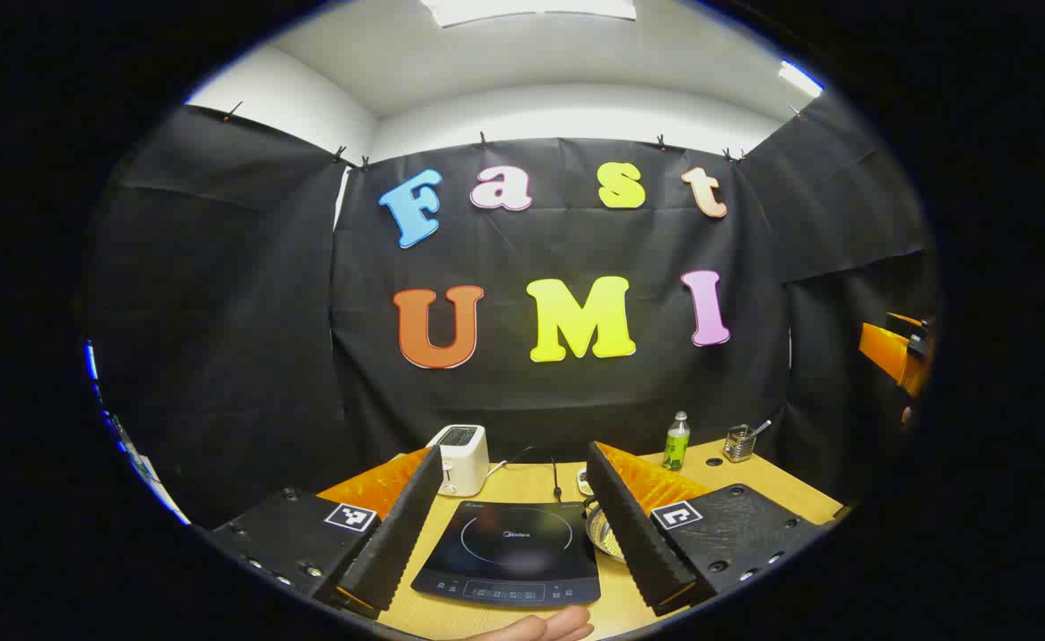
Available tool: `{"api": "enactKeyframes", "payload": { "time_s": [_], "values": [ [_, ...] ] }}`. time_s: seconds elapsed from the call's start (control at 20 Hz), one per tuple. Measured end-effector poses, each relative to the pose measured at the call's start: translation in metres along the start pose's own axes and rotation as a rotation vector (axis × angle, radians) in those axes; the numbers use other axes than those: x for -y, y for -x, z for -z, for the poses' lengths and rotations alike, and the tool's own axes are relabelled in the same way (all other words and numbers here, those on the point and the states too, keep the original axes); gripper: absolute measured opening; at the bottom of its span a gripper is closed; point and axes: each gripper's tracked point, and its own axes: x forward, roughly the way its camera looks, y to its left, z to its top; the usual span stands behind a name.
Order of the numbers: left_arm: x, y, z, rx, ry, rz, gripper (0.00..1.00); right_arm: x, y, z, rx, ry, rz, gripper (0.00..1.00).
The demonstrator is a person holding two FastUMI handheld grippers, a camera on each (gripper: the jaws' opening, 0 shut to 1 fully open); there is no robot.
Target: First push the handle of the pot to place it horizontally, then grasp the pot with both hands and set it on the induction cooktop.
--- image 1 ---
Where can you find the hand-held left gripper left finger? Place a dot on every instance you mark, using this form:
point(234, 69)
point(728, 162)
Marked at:
point(407, 516)

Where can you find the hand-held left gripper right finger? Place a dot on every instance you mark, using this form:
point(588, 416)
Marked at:
point(629, 525)

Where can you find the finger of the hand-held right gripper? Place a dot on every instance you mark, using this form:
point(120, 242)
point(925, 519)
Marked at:
point(883, 354)

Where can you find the black induction cooktop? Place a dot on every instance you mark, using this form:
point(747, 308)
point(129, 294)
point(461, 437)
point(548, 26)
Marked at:
point(509, 547)

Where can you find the white divided plate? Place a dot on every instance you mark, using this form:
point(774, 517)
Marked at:
point(583, 482)

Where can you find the white toaster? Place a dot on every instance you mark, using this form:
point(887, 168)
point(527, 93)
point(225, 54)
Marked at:
point(460, 458)

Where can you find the green drink bottle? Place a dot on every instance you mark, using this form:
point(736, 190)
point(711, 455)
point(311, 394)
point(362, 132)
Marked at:
point(675, 448)

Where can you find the metal mesh utensil holder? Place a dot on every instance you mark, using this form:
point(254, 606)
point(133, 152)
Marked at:
point(738, 444)

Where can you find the metal spoon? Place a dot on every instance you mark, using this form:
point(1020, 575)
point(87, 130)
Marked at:
point(761, 428)

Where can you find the black backdrop cloth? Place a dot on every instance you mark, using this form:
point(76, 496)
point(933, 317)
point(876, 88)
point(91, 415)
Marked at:
point(247, 338)

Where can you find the ceiling light panel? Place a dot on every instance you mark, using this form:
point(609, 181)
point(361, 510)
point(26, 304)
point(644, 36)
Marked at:
point(800, 78)
point(531, 9)

